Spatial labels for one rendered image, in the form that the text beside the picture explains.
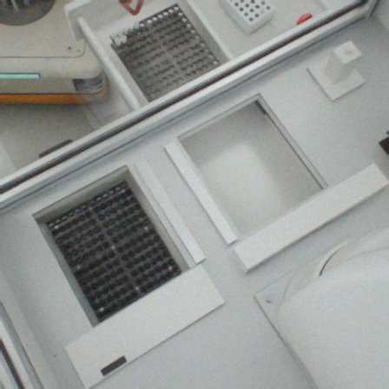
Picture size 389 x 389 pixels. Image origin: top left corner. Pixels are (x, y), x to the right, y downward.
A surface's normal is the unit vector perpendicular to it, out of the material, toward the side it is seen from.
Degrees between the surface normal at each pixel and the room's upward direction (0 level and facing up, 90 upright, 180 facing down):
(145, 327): 0
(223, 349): 0
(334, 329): 31
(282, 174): 0
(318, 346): 49
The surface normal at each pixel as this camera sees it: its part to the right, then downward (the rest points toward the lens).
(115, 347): 0.03, -0.34
